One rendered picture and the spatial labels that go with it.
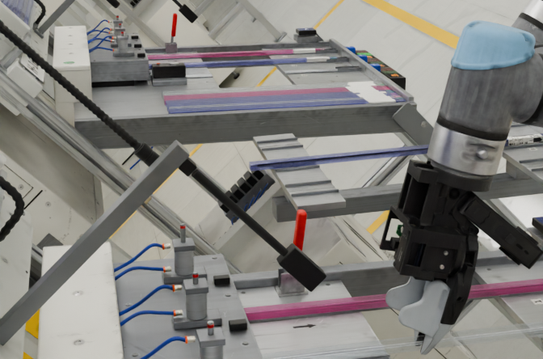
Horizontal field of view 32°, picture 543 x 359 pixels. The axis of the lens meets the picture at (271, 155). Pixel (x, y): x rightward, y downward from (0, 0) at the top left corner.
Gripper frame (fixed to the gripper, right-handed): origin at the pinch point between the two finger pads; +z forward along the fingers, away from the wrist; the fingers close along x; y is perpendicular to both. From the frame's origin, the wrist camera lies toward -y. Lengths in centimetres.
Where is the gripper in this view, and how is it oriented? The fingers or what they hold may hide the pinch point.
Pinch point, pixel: (429, 339)
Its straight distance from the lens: 110.1
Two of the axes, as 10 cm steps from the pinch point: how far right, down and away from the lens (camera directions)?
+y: -9.5, -1.5, -2.6
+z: -2.2, 9.4, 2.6
